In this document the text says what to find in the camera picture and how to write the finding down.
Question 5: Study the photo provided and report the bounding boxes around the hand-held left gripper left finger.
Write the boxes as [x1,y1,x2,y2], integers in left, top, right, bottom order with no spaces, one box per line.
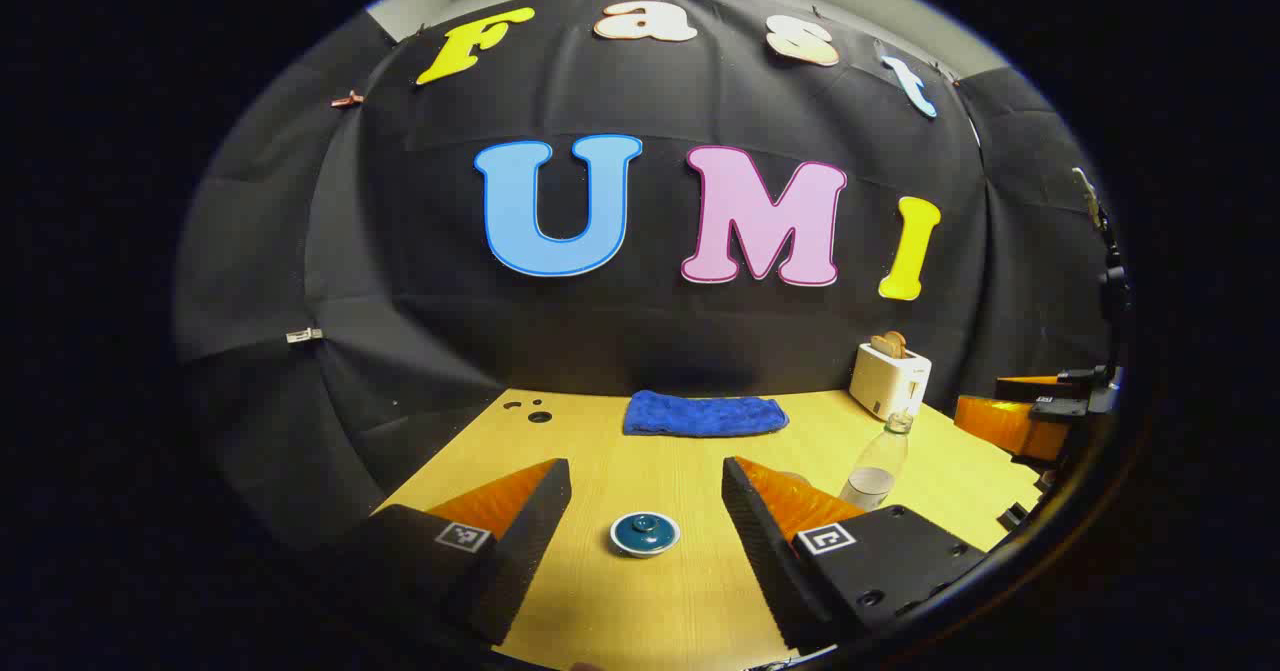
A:
[345,458,572,647]

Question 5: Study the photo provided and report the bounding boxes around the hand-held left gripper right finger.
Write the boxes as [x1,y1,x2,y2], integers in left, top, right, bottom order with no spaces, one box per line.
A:
[722,456,991,652]

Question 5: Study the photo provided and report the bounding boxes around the teal teacup white inside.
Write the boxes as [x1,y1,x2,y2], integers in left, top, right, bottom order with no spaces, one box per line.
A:
[609,514,682,560]

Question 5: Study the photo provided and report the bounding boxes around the clear plastic water bottle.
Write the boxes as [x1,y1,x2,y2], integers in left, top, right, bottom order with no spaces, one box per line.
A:
[838,409,916,512]

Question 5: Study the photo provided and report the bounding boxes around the dark stand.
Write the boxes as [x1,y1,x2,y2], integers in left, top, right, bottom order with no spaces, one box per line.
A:
[1072,166,1134,372]

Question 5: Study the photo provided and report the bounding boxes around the white toaster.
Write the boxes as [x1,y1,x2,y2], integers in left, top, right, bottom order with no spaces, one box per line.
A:
[849,342,933,422]

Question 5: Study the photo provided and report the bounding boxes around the blue folded towel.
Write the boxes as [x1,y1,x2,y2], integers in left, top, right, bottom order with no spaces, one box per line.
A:
[623,389,791,439]

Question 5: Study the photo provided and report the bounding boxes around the black backdrop cloth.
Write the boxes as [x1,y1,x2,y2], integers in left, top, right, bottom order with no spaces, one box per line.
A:
[175,0,1121,552]

